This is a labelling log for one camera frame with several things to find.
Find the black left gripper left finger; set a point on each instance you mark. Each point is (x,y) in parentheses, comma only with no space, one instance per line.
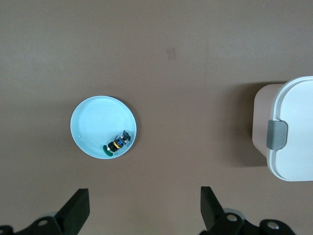
(73,213)

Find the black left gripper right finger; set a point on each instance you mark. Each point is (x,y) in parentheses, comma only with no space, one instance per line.
(211,210)

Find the white lidded storage box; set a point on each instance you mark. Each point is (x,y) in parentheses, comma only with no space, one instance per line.
(298,110)

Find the light blue round plate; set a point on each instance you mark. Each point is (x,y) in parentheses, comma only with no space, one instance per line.
(93,122)

